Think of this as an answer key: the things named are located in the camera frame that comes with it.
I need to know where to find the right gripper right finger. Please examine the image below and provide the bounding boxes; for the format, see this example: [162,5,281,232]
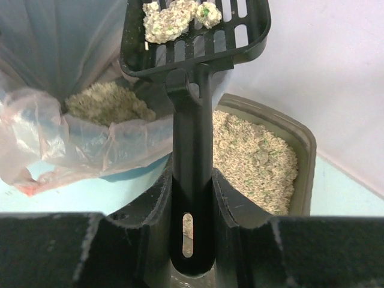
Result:
[212,170,383,287]

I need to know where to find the dumped litter clumps pile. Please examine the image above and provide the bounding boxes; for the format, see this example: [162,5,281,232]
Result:
[65,82,156,126]

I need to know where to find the teal trash bin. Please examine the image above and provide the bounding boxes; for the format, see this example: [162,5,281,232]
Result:
[98,152,172,183]

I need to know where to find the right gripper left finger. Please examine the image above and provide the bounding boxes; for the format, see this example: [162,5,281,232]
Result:
[1,168,172,287]

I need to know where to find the large litter clump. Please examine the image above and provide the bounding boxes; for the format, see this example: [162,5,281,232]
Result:
[142,0,198,44]

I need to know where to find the small litter clump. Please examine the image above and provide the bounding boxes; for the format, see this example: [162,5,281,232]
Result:
[196,2,223,29]

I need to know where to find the cat litter pellets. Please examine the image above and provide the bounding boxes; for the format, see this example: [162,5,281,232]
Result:
[213,110,298,215]

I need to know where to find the black litter scoop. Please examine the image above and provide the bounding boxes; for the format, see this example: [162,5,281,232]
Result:
[121,1,271,277]

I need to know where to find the clear plastic bin liner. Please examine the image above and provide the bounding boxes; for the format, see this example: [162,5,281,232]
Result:
[1,1,172,196]

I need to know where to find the brown litter box tray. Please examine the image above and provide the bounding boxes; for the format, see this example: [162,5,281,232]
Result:
[197,95,316,229]

